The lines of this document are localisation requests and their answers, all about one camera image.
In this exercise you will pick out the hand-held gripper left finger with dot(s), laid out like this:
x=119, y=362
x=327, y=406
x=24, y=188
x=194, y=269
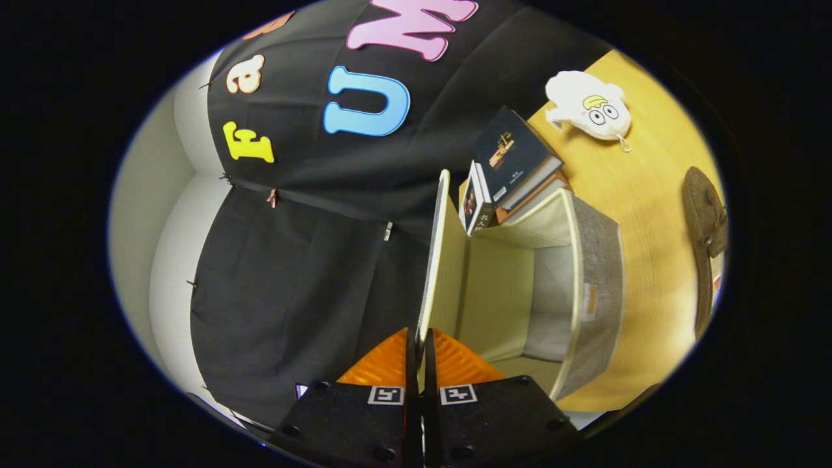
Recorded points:
x=351, y=422

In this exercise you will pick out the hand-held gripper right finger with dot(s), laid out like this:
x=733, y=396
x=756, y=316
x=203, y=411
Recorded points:
x=494, y=422

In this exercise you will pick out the grey fabric storage box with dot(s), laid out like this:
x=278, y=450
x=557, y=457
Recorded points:
x=601, y=273

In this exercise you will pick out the brown fuzzy shoe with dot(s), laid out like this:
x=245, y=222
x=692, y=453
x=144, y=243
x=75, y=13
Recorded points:
x=702, y=221

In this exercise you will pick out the silver clip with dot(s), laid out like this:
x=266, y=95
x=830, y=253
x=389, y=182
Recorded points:
x=388, y=231

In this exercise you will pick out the white cover book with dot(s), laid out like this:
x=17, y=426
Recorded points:
x=469, y=205

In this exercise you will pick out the brown cover book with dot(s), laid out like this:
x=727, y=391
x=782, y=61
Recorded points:
x=530, y=198

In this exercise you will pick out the copper clip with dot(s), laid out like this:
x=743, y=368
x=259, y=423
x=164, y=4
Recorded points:
x=272, y=198

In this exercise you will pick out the dark blue cover book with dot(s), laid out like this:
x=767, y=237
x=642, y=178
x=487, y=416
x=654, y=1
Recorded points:
x=513, y=153

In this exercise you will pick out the black clip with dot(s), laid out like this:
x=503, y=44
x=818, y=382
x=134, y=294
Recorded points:
x=227, y=178

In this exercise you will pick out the white plush toy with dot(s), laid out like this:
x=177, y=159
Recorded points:
x=585, y=104

